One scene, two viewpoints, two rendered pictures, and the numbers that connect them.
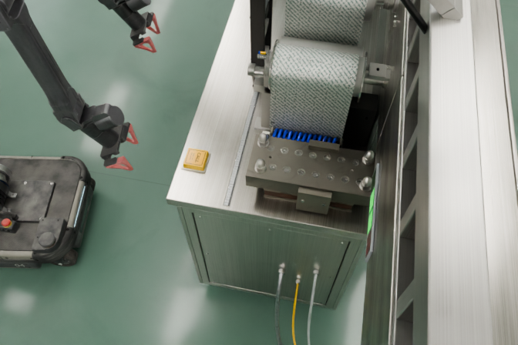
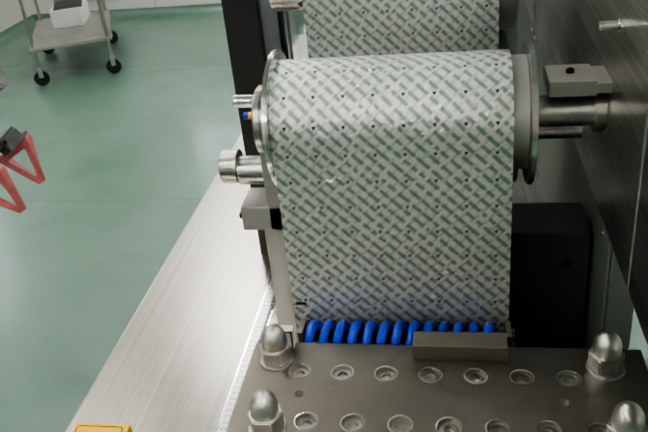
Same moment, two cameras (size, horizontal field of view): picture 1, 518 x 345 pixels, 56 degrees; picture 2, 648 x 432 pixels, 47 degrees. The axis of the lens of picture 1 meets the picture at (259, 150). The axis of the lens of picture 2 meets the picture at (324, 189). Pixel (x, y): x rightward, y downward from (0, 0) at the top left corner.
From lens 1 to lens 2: 79 cm
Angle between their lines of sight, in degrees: 28
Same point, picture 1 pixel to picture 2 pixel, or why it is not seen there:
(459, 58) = not seen: outside the picture
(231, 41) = (219, 206)
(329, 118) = (460, 256)
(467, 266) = not seen: outside the picture
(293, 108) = (350, 236)
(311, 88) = (391, 147)
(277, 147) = (321, 366)
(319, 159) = (453, 384)
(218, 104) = (176, 320)
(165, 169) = not seen: outside the picture
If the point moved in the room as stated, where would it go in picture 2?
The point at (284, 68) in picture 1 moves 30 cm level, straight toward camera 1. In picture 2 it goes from (302, 97) to (280, 271)
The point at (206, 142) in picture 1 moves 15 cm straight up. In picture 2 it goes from (134, 407) to (107, 310)
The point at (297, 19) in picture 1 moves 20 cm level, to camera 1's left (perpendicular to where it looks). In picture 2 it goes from (337, 43) to (177, 61)
